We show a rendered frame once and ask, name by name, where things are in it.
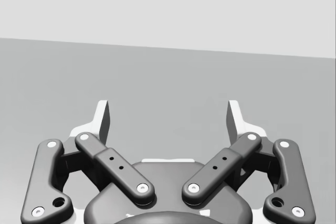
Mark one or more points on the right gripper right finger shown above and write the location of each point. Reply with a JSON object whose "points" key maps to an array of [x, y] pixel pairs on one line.
{"points": [[225, 165]]}

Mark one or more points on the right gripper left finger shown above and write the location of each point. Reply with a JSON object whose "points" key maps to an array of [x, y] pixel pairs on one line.
{"points": [[110, 165]]}

